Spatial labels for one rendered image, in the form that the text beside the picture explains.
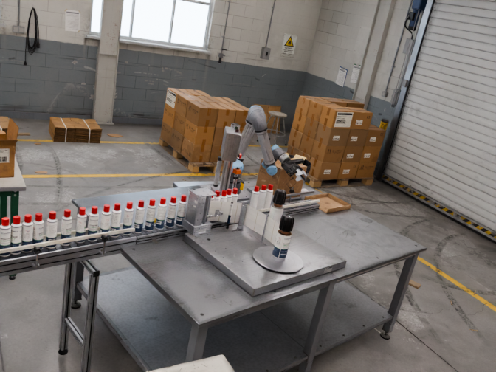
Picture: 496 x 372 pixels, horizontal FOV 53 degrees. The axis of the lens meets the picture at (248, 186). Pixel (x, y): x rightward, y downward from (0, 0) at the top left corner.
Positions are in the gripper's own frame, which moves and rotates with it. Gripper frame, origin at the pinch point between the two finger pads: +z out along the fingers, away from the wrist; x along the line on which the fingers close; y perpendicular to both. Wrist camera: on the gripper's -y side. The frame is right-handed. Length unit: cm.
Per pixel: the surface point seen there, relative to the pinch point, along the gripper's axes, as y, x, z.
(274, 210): 45, 26, 15
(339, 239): 11, -9, 50
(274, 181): 10.3, -25.2, -21.6
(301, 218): 15.1, -23.7, 16.3
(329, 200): -29, -59, 9
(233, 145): 44, 50, -30
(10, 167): 166, 9, -134
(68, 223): 155, 80, -30
